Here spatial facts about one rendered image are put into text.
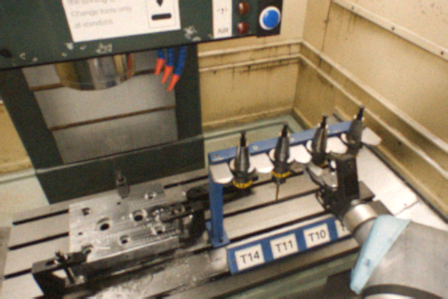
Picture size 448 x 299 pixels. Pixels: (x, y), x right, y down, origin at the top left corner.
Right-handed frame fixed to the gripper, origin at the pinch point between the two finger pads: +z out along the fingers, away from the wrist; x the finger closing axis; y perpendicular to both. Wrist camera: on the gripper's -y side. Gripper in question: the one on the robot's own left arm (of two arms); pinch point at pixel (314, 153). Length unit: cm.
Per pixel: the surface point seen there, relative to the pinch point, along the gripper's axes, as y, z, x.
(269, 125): 62, 88, 32
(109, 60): -33, 5, -48
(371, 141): -2.8, -3.0, 15.9
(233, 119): 55, 92, 11
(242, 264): 25.9, -10.9, -24.4
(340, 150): -2.7, -3.6, 5.3
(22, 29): -45, -7, -58
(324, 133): -9.2, -2.3, -0.2
